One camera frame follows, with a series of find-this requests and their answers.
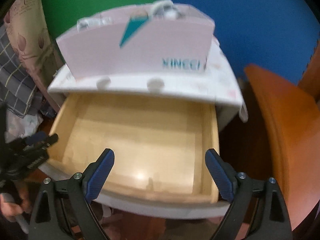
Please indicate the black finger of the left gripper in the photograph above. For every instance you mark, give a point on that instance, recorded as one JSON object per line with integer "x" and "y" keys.
{"x": 22, "y": 156}

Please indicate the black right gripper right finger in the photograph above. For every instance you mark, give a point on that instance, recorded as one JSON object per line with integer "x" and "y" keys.
{"x": 270, "y": 218}

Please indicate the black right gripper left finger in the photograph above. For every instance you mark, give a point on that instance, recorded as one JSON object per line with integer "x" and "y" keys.
{"x": 49, "y": 219}

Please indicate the wooden drawer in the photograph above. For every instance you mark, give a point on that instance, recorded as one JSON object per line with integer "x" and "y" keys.
{"x": 158, "y": 144}

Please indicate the person's left hand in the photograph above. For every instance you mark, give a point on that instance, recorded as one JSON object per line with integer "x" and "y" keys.
{"x": 11, "y": 210}

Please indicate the plaid grey bedding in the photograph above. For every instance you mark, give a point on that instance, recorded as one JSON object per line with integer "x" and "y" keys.
{"x": 18, "y": 89}

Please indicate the orange wooden chair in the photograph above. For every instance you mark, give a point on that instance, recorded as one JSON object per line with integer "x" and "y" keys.
{"x": 291, "y": 117}

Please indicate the floral pink bedding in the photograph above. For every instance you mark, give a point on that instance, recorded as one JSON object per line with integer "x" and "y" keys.
{"x": 30, "y": 39}

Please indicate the white nightstand cabinet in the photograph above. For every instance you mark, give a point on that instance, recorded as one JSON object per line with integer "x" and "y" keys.
{"x": 216, "y": 86}

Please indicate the white Xing shoe box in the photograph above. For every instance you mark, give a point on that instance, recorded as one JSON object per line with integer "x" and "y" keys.
{"x": 162, "y": 36}

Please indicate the blue foam wall mat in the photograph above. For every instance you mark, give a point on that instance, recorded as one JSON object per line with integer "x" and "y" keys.
{"x": 279, "y": 35}

